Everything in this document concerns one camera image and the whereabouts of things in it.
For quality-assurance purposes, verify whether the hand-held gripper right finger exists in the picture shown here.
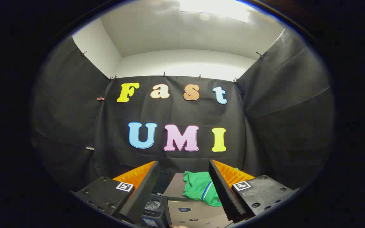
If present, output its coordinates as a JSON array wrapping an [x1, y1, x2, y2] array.
[[208, 159, 295, 223]]

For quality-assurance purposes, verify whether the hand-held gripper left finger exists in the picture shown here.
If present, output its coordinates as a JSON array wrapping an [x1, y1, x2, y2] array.
[[74, 161, 160, 225]]

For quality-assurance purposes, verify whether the small grey washing machine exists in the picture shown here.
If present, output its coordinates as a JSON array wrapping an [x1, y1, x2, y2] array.
[[141, 171, 172, 228]]

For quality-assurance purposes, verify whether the green polo shirt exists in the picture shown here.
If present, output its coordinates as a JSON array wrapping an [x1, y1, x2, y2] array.
[[182, 168, 239, 207]]

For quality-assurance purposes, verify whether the grey box appliance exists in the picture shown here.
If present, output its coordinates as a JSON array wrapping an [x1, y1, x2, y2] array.
[[163, 173, 234, 228]]

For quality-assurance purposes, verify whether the black backdrop cloth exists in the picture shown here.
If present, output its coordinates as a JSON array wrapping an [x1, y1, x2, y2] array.
[[30, 27, 335, 193]]

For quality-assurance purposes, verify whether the row of black clips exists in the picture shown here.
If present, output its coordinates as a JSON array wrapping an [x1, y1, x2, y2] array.
[[80, 51, 264, 83]]

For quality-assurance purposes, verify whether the ceiling light panel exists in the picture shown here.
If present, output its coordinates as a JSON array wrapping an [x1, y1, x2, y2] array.
[[179, 0, 251, 23]]

